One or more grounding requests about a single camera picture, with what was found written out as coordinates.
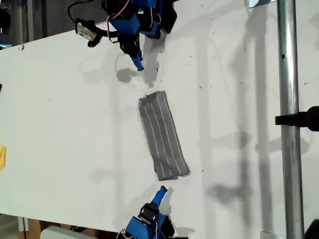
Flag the grey white-striped towel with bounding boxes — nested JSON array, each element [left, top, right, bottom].
[[138, 90, 192, 182]]

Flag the black post clamp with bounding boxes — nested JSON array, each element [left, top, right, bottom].
[[304, 219, 319, 239], [275, 106, 319, 132]]

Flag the yellow object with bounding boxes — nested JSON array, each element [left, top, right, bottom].
[[0, 145, 7, 171]]

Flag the metal corner bracket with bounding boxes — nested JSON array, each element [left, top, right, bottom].
[[245, 0, 277, 9]]

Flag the light vertical frame bar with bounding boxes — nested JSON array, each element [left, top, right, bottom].
[[26, 0, 34, 42]]

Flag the white box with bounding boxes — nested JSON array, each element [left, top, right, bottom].
[[39, 225, 100, 239]]

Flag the black camera box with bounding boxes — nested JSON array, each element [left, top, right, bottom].
[[74, 17, 103, 48]]

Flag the black background object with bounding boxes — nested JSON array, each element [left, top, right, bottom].
[[0, 7, 12, 34]]

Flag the red white servo wire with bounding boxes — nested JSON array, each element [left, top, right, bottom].
[[106, 0, 132, 43], [116, 220, 160, 239]]

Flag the wooden board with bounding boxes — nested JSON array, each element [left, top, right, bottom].
[[26, 218, 50, 239]]

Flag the short black camera stalk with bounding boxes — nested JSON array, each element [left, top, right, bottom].
[[96, 27, 120, 38]]

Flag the black camera cable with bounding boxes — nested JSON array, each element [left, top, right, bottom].
[[67, 0, 100, 23]]

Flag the steel post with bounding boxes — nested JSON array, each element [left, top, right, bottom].
[[276, 0, 305, 239]]

